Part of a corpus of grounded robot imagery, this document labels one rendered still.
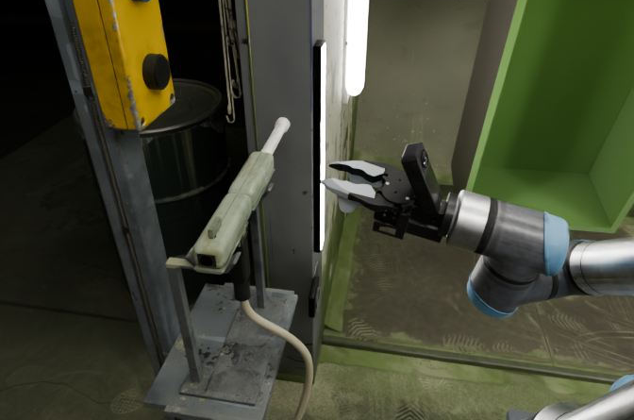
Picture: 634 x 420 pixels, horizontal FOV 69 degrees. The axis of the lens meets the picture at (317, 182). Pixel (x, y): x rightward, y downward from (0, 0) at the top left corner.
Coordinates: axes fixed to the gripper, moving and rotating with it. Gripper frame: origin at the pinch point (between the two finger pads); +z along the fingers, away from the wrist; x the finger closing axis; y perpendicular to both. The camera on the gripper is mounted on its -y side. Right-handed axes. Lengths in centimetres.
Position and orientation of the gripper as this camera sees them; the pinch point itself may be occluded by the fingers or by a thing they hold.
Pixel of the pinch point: (333, 171)
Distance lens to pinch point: 75.7
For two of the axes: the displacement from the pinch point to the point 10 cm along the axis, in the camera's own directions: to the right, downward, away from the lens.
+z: -9.4, -2.8, 2.1
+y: -0.5, 7.1, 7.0
